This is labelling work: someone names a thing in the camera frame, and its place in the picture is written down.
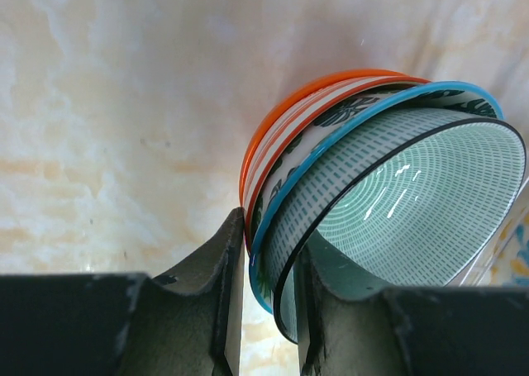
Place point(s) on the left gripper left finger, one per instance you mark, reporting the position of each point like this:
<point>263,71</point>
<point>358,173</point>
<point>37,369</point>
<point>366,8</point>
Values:
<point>188,319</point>

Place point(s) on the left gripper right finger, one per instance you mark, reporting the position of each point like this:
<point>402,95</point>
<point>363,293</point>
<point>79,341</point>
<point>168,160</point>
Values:
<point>343,322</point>

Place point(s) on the pale green ringed bowl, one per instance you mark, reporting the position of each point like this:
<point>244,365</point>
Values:
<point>412,197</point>

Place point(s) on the green leaf pattern bowl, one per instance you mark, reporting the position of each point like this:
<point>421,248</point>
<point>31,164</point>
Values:
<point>322,137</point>

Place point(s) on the orange bottom stacked bowl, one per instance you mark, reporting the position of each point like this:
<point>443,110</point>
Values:
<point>292,115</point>

